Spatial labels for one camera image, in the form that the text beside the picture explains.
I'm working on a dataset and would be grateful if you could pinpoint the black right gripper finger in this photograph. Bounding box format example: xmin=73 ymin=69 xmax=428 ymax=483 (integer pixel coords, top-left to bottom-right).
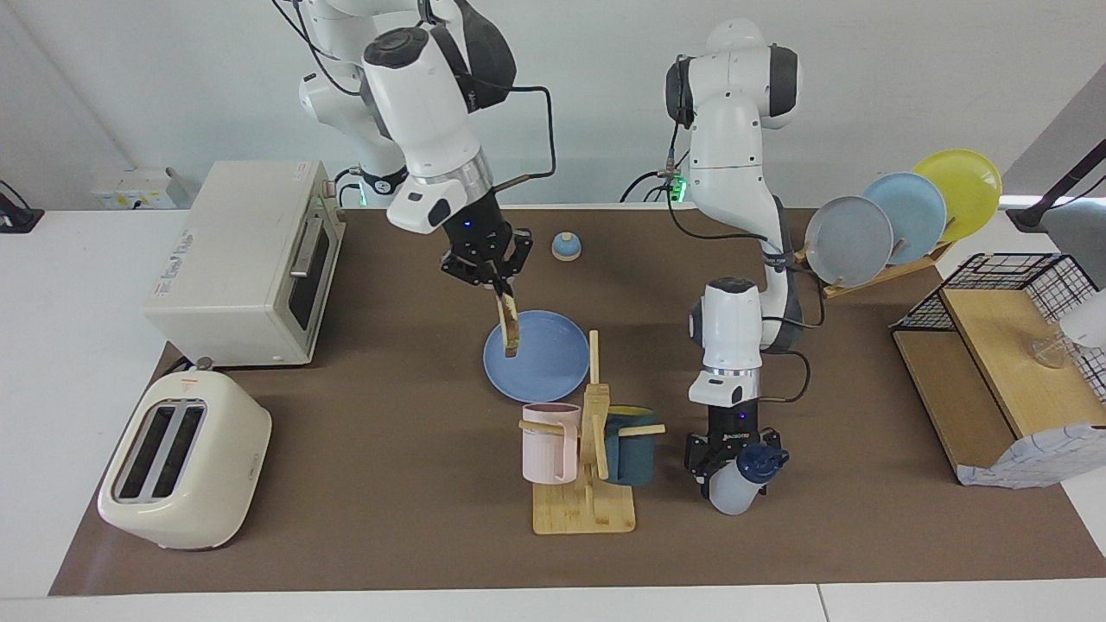
xmin=499 ymin=232 xmax=534 ymax=299
xmin=441 ymin=251 xmax=504 ymax=299

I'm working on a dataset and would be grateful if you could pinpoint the squeeze bottle with navy cap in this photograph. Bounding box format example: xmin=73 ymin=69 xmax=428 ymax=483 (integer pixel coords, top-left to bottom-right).
xmin=709 ymin=443 xmax=790 ymax=517

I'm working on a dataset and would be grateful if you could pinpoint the slice of toast bread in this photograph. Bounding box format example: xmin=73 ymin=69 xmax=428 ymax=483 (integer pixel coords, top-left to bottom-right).
xmin=496 ymin=292 xmax=521 ymax=359

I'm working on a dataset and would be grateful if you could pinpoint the blue round plate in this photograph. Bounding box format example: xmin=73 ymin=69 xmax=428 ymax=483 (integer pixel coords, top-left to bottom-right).
xmin=483 ymin=310 xmax=591 ymax=404

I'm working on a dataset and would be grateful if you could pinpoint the wooden plate rack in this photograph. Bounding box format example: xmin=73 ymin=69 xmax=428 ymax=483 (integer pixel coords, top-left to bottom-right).
xmin=793 ymin=238 xmax=956 ymax=300

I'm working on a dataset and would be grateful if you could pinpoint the grey plate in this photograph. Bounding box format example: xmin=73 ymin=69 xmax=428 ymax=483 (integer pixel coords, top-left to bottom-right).
xmin=804 ymin=196 xmax=894 ymax=288

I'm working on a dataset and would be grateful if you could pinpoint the light blue plate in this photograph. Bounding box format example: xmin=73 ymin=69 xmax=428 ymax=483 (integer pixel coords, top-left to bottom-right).
xmin=861 ymin=172 xmax=948 ymax=265

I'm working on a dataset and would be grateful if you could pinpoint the yellow plate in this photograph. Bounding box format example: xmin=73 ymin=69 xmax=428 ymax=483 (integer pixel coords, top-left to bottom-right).
xmin=912 ymin=149 xmax=1003 ymax=244

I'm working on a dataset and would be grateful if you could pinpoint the dark teal mug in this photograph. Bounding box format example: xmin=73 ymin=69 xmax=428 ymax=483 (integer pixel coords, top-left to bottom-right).
xmin=602 ymin=405 xmax=656 ymax=486

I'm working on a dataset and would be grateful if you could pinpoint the wooden mug tree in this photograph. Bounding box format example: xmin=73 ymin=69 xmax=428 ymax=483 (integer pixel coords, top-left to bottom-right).
xmin=518 ymin=329 xmax=667 ymax=536

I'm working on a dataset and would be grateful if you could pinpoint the pink mug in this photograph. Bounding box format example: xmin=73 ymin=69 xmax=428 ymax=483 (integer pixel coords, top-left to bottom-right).
xmin=521 ymin=403 xmax=582 ymax=486

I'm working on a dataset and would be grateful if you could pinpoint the white toaster oven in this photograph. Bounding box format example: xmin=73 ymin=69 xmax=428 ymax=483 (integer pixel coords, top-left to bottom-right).
xmin=143 ymin=160 xmax=346 ymax=367

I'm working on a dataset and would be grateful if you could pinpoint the brown table mat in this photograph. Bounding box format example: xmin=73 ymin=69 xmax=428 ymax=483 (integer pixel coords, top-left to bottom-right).
xmin=49 ymin=206 xmax=1106 ymax=597

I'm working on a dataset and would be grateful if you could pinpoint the checked white cloth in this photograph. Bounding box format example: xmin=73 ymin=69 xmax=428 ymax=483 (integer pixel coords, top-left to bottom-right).
xmin=957 ymin=422 xmax=1106 ymax=490

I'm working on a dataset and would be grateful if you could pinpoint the clear glass cup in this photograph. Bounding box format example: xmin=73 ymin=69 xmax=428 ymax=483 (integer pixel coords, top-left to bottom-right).
xmin=1028 ymin=333 xmax=1072 ymax=371

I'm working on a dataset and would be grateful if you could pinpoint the cream two-slot toaster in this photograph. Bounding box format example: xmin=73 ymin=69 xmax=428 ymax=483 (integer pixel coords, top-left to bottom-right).
xmin=97 ymin=369 xmax=273 ymax=551

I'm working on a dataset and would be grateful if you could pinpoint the black stand base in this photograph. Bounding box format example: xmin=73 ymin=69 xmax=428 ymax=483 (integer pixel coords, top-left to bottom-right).
xmin=0 ymin=180 xmax=44 ymax=234

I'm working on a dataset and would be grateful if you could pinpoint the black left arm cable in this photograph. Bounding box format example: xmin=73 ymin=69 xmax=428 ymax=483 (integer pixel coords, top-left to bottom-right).
xmin=667 ymin=121 xmax=828 ymax=407

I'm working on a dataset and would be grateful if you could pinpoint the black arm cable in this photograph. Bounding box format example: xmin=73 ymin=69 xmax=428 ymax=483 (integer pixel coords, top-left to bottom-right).
xmin=667 ymin=121 xmax=828 ymax=407
xmin=467 ymin=82 xmax=558 ymax=195

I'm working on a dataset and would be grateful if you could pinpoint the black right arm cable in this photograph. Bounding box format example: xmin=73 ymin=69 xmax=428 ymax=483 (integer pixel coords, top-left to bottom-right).
xmin=467 ymin=82 xmax=558 ymax=195

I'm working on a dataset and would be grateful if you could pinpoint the wooden shelf with wire basket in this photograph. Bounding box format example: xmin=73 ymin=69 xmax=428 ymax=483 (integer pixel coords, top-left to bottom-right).
xmin=891 ymin=252 xmax=1106 ymax=485

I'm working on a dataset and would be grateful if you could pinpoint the black camera stand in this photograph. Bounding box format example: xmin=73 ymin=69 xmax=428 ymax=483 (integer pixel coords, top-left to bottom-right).
xmin=1005 ymin=138 xmax=1106 ymax=232

